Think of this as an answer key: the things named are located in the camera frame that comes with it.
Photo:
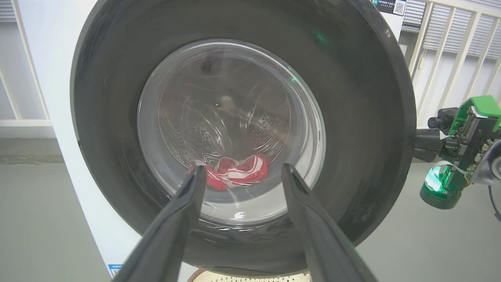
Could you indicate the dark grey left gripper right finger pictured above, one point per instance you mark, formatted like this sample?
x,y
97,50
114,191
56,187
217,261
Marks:
x,y
321,235

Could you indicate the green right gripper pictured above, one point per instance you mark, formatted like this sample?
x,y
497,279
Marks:
x,y
473,125

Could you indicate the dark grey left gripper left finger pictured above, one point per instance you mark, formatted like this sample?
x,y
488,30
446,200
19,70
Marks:
x,y
164,235

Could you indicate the plain red garment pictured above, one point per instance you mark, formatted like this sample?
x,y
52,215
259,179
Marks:
x,y
214,181

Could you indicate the red white striped garment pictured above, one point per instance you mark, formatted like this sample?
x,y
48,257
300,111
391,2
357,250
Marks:
x,y
246,170

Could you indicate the black round glass washer door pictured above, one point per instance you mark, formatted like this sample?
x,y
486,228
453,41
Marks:
x,y
109,117

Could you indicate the beige perforated laundry basket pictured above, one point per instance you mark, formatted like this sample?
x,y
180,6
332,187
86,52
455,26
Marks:
x,y
242,279

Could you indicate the white washing machine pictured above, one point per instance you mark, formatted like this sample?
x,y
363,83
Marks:
x,y
58,78

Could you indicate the blue white energy label sticker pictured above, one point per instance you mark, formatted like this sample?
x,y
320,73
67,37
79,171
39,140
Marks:
x,y
114,270

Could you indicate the white slatted window railing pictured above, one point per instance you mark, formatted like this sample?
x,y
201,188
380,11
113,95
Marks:
x,y
454,35

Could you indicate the QR code sticker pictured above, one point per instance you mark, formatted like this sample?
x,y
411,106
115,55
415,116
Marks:
x,y
393,7

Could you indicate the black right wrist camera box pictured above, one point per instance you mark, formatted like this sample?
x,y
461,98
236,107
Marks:
x,y
442,119

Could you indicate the white window frame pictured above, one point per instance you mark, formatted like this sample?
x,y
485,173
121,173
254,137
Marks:
x,y
23,78

